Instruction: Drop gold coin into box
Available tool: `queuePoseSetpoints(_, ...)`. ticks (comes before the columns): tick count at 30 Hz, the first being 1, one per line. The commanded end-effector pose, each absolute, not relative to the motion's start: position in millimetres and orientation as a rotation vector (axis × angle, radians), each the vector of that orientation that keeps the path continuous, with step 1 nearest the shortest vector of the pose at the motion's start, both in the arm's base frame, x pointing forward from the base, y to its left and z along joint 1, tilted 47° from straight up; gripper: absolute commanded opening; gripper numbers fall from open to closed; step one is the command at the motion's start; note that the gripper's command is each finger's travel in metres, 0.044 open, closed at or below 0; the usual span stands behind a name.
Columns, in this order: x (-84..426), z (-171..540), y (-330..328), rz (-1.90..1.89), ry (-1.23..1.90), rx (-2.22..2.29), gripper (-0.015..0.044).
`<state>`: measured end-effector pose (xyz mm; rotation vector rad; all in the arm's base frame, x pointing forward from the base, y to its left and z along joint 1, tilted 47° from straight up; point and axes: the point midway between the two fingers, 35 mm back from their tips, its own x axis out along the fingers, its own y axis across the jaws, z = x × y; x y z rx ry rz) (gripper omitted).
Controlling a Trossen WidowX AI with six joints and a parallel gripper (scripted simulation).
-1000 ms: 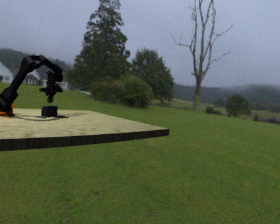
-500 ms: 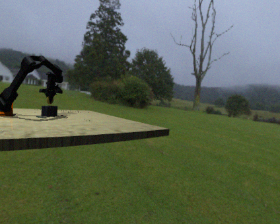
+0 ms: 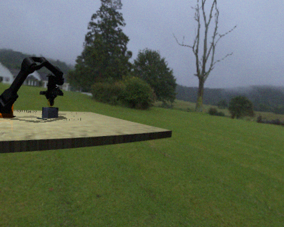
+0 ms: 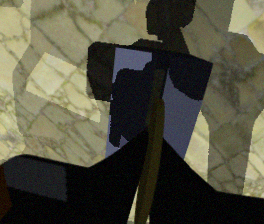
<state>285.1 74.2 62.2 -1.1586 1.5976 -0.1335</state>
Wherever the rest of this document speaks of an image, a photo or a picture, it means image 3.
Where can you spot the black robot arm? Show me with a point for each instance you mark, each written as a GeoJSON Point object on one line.
{"type": "Point", "coordinates": [28, 66]}

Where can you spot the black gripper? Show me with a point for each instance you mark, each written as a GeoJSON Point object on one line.
{"type": "Point", "coordinates": [51, 93]}

